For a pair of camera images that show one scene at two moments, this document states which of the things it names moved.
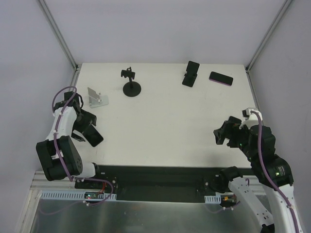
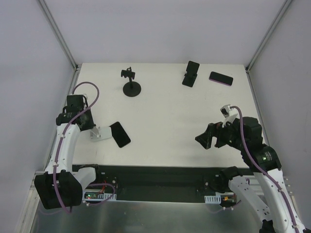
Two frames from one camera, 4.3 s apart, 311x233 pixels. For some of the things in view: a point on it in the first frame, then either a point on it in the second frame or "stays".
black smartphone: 93,136 -> 119,134
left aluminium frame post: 58,33 stays
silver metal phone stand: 96,100 -> 98,133
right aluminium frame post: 268,35 stays
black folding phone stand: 190,75 stays
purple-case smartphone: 221,78 stays
